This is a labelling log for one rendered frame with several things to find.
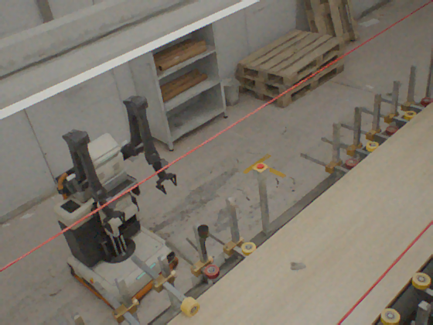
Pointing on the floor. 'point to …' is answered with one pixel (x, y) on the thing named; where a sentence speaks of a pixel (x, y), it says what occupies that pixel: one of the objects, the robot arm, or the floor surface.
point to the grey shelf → (209, 94)
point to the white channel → (69, 29)
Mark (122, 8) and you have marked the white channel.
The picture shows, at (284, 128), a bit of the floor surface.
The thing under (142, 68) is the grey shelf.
